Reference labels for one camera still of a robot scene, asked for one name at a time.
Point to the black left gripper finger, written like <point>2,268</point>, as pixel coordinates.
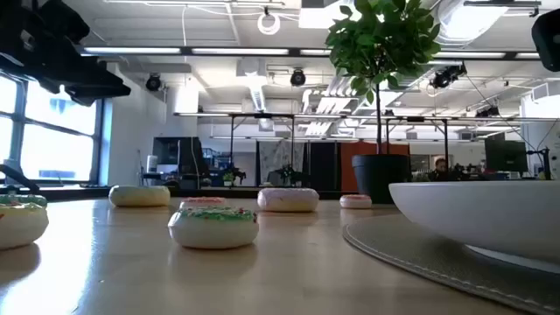
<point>94,94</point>
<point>111,80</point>

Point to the cream yellow plain donut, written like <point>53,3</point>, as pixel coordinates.
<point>139,197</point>

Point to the green sprinkled white donut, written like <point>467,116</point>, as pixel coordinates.
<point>19,227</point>
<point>24,200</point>
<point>213,231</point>

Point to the small pink frosted donut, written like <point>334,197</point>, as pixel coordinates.
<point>202,202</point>
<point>355,201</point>

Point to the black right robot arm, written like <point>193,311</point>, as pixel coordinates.
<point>549,39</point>

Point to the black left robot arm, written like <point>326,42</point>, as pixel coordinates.
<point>39,19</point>

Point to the black ceiling spotlight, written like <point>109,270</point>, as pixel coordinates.
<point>297,78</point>
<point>153,82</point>

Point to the black computer workstation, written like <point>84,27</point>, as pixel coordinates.
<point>177,157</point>

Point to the black slanted bar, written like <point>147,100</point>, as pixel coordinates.
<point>19,178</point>

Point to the small green desk plant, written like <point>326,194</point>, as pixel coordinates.
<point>228,177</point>
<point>289,174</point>

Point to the white donut with chocolate drizzle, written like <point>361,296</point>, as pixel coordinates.
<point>288,200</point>

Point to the green leafy potted tree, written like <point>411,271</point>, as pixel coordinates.
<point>385,39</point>

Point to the black plant pot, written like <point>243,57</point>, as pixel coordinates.
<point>380,177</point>

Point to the person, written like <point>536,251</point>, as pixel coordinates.
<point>440,168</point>

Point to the round grey placemat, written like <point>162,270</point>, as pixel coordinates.
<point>420,249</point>

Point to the large grey white plate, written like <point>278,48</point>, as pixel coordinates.
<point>481,214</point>

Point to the black computer monitor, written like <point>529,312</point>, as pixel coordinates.
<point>506,156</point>

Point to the black table edge frame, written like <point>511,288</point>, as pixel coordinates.
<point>245,193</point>

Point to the black ceiling camera mount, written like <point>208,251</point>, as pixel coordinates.
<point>447,76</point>

